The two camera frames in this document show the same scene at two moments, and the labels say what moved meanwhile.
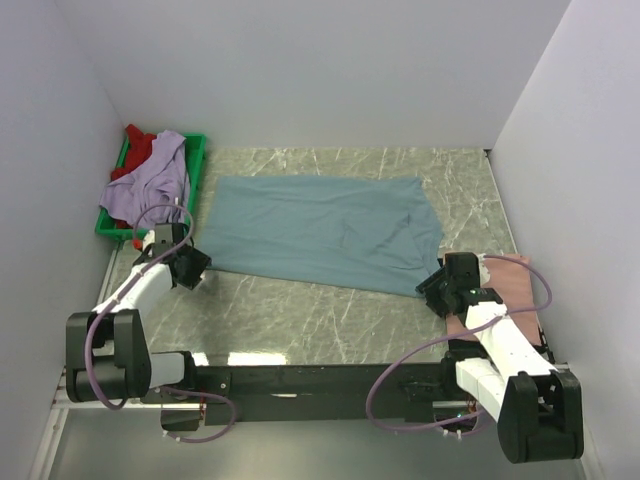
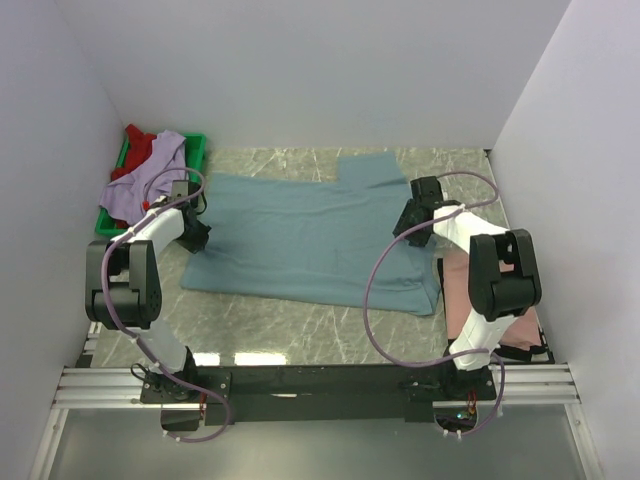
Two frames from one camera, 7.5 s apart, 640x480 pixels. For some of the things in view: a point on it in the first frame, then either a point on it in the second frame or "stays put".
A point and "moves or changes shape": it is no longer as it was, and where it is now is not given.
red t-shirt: x=138 y=152 stays put
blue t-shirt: x=373 y=233 moves or changes shape
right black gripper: x=437 y=305 → x=402 y=225
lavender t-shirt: x=162 y=180 stays put
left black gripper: x=200 y=261 → x=200 y=241
